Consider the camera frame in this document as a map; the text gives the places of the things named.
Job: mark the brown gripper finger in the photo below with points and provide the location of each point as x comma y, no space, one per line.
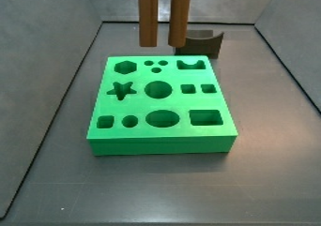
148,22
180,8

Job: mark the dark grey square-circle object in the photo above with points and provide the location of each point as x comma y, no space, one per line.
203,42

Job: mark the green shape sorter block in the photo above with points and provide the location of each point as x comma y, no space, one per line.
160,106

